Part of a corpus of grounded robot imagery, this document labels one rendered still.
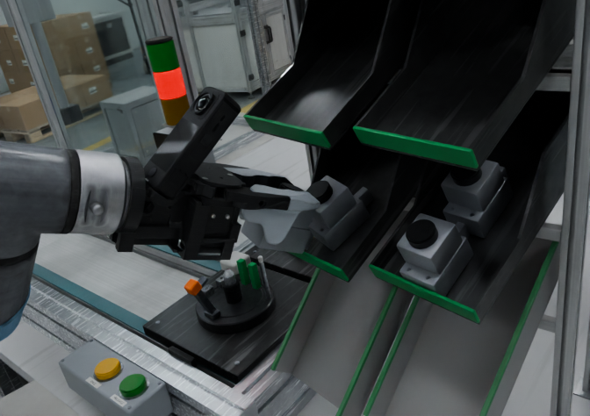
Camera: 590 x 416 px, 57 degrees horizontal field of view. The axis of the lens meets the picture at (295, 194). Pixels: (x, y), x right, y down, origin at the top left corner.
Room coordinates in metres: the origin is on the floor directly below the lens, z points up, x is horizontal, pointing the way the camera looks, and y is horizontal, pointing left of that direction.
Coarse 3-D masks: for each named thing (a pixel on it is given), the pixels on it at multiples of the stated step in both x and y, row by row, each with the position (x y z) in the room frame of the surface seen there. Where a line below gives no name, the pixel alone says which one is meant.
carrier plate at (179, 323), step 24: (288, 288) 0.83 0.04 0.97; (168, 312) 0.82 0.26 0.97; (192, 312) 0.81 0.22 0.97; (288, 312) 0.76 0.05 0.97; (168, 336) 0.75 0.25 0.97; (192, 336) 0.74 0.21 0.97; (216, 336) 0.73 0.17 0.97; (240, 336) 0.72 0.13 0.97; (264, 336) 0.71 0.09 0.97; (216, 360) 0.67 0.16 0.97; (240, 360) 0.66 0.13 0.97
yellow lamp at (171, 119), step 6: (186, 96) 1.01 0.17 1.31; (162, 102) 1.00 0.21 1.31; (168, 102) 0.99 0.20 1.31; (174, 102) 0.99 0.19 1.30; (180, 102) 0.99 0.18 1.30; (186, 102) 1.00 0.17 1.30; (162, 108) 1.00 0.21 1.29; (168, 108) 0.99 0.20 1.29; (174, 108) 0.99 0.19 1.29; (180, 108) 0.99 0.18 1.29; (186, 108) 1.00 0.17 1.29; (168, 114) 0.99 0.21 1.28; (174, 114) 0.99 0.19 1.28; (180, 114) 0.99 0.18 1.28; (168, 120) 1.00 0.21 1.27; (174, 120) 0.99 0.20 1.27
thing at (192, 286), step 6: (204, 276) 0.76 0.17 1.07; (192, 282) 0.74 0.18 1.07; (198, 282) 0.74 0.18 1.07; (204, 282) 0.75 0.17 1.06; (186, 288) 0.74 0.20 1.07; (192, 288) 0.73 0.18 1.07; (198, 288) 0.74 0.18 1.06; (192, 294) 0.73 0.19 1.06; (198, 294) 0.74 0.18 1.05; (204, 294) 0.75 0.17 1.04; (198, 300) 0.75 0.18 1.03; (204, 300) 0.75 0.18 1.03; (204, 306) 0.75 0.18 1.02; (210, 306) 0.75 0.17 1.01; (210, 312) 0.75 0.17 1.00
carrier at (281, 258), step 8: (256, 248) 0.99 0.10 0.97; (264, 248) 0.99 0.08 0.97; (256, 256) 0.96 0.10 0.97; (264, 256) 0.95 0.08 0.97; (272, 256) 0.95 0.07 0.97; (280, 256) 0.94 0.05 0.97; (288, 256) 0.94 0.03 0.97; (256, 264) 0.95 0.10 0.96; (264, 264) 0.93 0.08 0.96; (272, 264) 0.92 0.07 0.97; (280, 264) 0.91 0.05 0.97; (288, 264) 0.91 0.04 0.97; (296, 264) 0.90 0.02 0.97; (304, 264) 0.90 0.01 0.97; (280, 272) 0.91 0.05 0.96; (288, 272) 0.89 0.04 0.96; (296, 272) 0.88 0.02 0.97; (304, 272) 0.87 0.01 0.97; (312, 272) 0.87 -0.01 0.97; (304, 280) 0.87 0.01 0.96
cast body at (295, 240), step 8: (280, 184) 0.56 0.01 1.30; (288, 184) 0.56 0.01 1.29; (304, 216) 0.54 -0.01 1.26; (312, 216) 0.55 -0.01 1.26; (248, 224) 0.54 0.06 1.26; (256, 224) 0.53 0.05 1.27; (296, 224) 0.54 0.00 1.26; (304, 224) 0.54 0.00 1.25; (248, 232) 0.54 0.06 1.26; (256, 232) 0.53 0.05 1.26; (288, 232) 0.53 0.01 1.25; (296, 232) 0.54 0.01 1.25; (304, 232) 0.54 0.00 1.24; (256, 240) 0.52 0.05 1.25; (264, 240) 0.52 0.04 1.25; (288, 240) 0.53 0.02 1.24; (296, 240) 0.54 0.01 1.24; (304, 240) 0.54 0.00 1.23; (272, 248) 0.52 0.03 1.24; (280, 248) 0.53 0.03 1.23; (288, 248) 0.53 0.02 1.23; (296, 248) 0.54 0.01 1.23; (304, 248) 0.54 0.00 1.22
